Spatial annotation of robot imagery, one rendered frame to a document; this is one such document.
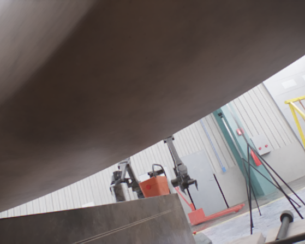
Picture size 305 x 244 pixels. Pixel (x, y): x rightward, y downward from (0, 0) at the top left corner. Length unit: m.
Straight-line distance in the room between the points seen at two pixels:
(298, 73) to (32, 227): 10.63
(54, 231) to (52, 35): 0.50
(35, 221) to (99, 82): 0.40
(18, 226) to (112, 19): 0.50
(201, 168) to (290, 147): 3.44
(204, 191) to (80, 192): 4.40
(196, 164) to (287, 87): 5.06
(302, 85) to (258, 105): 2.21
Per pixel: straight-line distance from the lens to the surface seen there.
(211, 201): 7.76
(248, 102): 9.22
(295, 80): 10.52
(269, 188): 7.23
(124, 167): 1.85
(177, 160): 1.89
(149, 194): 1.42
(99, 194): 8.14
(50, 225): 0.67
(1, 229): 0.60
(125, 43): 0.37
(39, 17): 0.47
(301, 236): 0.97
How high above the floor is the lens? 0.59
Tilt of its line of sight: 23 degrees up
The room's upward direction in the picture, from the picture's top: 21 degrees counter-clockwise
